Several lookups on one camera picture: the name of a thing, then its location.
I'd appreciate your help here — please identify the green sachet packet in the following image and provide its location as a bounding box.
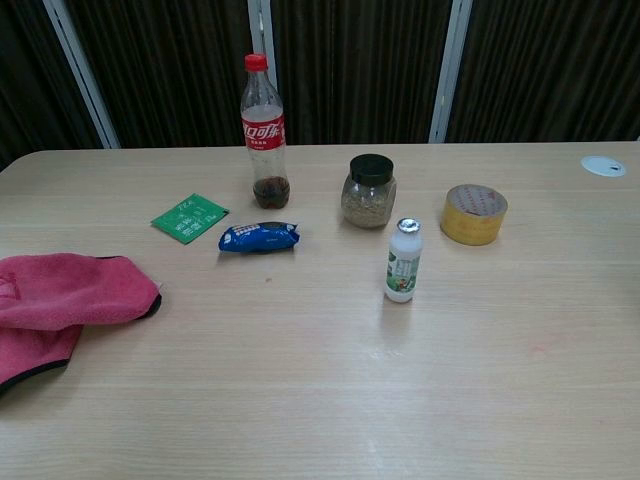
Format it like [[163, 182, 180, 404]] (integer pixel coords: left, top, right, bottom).
[[150, 192, 231, 247]]

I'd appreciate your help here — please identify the pink cloth with black trim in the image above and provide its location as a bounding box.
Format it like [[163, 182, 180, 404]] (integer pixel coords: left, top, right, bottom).
[[0, 252, 163, 397]]

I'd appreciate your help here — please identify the cola bottle with red cap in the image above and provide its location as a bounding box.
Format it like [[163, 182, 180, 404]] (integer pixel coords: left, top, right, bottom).
[[240, 52, 292, 210]]

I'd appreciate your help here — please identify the white table cable grommet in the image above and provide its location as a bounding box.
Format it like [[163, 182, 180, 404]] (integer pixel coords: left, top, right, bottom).
[[580, 154, 628, 178]]

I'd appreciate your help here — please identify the yellow tape roll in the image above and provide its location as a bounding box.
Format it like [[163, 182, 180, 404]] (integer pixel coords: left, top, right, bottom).
[[439, 183, 509, 247]]

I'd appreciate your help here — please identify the blue cookie pack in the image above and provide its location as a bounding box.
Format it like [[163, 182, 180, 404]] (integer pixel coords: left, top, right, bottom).
[[217, 220, 303, 256]]

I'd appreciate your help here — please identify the small white milk bottle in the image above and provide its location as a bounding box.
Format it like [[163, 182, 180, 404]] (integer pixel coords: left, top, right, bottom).
[[383, 217, 425, 304]]

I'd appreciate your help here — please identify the white partition post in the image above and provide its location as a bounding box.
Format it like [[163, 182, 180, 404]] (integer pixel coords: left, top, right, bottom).
[[42, 0, 122, 150], [248, 0, 277, 91], [428, 0, 472, 144]]

